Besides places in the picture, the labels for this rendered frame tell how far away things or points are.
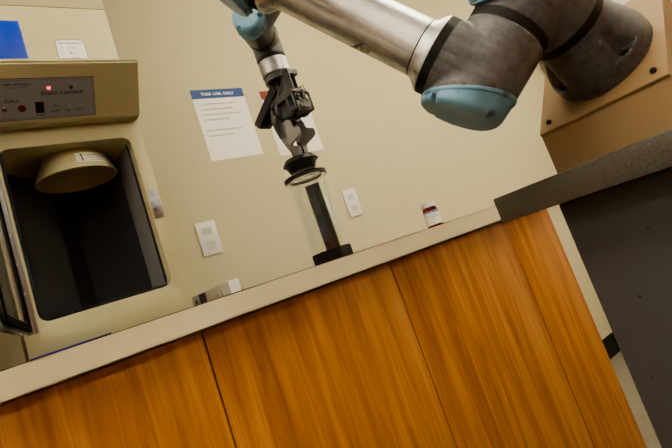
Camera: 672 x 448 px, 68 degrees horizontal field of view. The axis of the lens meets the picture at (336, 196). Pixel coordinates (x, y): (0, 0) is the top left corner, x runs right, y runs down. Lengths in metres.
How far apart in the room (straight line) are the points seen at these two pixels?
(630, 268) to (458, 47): 0.39
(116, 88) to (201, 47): 0.82
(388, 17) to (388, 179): 1.51
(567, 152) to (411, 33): 0.31
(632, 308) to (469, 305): 0.53
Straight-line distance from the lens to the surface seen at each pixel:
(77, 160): 1.24
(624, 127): 0.81
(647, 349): 0.84
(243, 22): 1.20
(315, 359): 0.99
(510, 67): 0.70
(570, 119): 0.83
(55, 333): 1.13
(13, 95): 1.19
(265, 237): 1.78
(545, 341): 1.48
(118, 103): 1.24
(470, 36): 0.71
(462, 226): 1.28
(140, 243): 1.32
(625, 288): 0.81
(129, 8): 2.00
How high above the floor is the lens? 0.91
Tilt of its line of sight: 8 degrees up
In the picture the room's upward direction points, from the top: 20 degrees counter-clockwise
